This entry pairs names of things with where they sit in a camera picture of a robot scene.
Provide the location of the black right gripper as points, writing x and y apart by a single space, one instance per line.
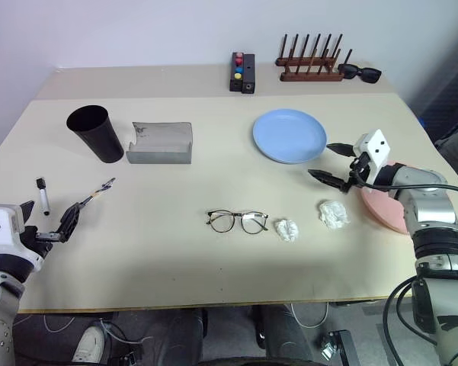
356 171

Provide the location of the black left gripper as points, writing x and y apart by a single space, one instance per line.
42 238

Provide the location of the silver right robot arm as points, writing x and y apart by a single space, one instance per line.
430 228

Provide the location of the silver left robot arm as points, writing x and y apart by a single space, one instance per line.
0 305

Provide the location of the white marker with black cap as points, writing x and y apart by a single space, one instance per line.
43 196

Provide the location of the large crumpled white paper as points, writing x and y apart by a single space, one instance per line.
333 214

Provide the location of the light blue plate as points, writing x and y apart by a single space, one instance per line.
289 135

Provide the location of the pink plate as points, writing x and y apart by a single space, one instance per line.
385 211

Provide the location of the small crumpled white paper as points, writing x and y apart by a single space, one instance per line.
287 230

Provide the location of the brown wooden peg rack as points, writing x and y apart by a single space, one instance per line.
308 72

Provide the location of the black sunglasses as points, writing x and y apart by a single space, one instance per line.
360 72

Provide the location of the black plastic cup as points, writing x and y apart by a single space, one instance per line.
97 133

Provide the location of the thin-framed clear eyeglasses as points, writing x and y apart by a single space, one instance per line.
238 221

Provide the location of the plain black box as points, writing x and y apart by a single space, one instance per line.
248 76

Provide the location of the grey open glasses case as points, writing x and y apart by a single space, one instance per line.
160 146

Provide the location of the black box with coloured buttons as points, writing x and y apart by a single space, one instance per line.
236 74

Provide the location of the white shoe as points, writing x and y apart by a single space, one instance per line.
89 343

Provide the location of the dark rounded shape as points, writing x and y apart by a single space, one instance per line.
179 335

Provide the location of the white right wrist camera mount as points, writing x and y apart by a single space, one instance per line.
377 148

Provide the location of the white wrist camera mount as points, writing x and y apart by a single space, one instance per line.
0 228
377 148

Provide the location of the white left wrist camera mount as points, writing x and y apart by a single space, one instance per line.
0 228

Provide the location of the black metal caster bracket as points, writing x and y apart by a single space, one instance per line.
341 347

